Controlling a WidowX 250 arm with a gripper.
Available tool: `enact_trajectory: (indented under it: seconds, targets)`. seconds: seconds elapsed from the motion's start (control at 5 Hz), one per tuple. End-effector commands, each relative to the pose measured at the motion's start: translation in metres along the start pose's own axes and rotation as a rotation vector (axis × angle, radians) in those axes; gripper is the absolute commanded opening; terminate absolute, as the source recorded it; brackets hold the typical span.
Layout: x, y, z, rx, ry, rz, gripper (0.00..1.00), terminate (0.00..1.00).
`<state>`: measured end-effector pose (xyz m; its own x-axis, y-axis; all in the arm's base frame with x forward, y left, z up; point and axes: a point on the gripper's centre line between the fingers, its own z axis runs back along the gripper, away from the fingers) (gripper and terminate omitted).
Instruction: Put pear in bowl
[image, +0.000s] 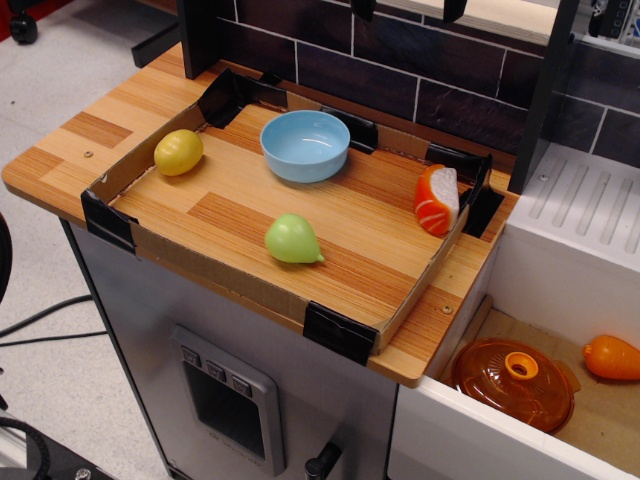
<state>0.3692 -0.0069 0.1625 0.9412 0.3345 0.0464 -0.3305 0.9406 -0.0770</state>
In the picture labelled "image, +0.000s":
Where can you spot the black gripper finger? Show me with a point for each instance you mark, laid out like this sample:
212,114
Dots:
453,10
363,9

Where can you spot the green toy pear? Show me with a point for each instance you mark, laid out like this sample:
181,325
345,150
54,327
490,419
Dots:
291,239

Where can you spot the light blue bowl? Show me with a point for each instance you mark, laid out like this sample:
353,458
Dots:
305,146

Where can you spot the orange white salmon sushi toy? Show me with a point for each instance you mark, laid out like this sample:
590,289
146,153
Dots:
436,199

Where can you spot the yellow toy lemon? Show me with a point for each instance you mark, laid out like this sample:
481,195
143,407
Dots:
178,152

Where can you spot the white toy sink unit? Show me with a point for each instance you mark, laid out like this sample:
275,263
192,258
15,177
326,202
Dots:
566,270

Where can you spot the black caster wheel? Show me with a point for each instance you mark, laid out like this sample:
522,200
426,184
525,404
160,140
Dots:
23,29

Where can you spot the orange transparent pot lid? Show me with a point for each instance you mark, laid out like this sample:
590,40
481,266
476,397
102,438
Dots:
516,380

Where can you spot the orange toy carrot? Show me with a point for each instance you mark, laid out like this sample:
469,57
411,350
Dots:
611,358

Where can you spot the silver toy dishwasher cabinet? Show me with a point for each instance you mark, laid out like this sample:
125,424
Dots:
226,392

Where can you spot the black dishwasher handle knob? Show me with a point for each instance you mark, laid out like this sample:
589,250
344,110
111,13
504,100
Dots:
320,467

